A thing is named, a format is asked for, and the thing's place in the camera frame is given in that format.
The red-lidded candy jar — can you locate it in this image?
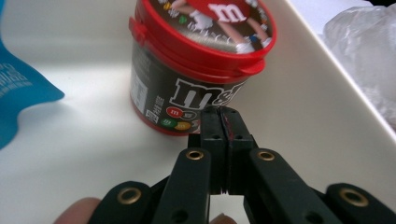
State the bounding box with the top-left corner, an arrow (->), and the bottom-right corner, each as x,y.
128,0 -> 278,137

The white plastic tray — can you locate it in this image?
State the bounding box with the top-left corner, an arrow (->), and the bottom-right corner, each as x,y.
0,0 -> 396,224

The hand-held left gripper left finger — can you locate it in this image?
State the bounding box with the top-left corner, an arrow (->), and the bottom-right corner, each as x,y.
188,106 -> 229,194

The blue snack pouch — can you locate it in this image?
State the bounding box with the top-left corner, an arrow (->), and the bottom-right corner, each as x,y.
0,0 -> 65,150

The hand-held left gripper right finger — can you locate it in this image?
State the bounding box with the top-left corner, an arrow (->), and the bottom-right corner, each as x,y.
219,105 -> 260,196

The clear plastic shopping bag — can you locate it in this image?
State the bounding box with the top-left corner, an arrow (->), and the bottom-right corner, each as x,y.
322,3 -> 396,132

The white table cover board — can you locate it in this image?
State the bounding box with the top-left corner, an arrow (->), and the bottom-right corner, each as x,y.
288,0 -> 375,35

